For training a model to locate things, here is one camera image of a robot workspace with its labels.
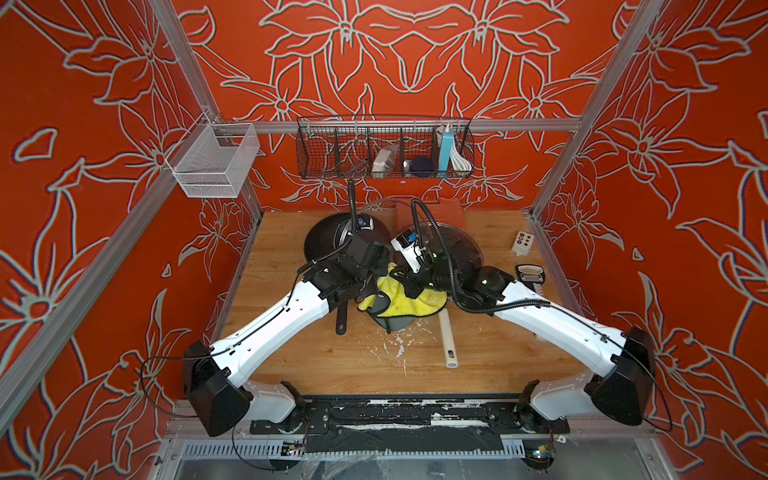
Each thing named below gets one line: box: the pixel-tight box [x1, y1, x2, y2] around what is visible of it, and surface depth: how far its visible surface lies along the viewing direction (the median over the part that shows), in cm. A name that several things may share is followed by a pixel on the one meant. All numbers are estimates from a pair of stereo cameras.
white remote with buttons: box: [512, 231, 535, 257], surface depth 108 cm
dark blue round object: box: [410, 156, 433, 177], surface depth 97 cm
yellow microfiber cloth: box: [357, 263, 447, 316], surface depth 72 cm
